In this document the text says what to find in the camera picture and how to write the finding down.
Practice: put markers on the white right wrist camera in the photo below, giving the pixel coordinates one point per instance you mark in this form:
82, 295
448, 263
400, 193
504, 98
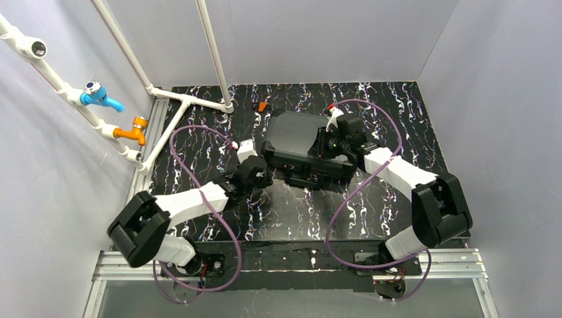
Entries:
334, 113

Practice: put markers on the white pvc pipe frame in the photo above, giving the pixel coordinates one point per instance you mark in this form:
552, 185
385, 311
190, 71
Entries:
34, 50

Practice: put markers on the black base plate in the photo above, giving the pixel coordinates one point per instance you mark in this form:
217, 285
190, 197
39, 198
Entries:
283, 265

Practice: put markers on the orange tap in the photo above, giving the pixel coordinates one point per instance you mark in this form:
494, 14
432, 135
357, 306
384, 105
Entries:
136, 133

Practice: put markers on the orange black small clip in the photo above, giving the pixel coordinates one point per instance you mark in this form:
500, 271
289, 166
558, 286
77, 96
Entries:
260, 106

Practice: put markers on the black poker case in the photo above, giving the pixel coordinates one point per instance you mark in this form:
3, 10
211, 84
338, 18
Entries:
285, 147

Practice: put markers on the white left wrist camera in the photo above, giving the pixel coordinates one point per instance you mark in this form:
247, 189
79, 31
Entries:
245, 149

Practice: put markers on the blue tap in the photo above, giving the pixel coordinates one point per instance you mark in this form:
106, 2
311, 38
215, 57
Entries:
96, 94

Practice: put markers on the aluminium rail frame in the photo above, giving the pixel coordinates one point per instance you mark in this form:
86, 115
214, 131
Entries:
141, 231

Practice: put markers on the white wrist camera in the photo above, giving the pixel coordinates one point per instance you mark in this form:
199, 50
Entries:
245, 149
334, 113

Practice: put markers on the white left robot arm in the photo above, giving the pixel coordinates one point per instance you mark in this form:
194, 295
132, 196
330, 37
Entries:
141, 229

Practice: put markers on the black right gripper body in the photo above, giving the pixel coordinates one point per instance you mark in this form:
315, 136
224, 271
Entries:
323, 146

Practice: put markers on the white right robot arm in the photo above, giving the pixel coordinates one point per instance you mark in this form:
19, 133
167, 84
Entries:
438, 205

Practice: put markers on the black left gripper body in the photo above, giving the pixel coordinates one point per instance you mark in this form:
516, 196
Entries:
262, 176

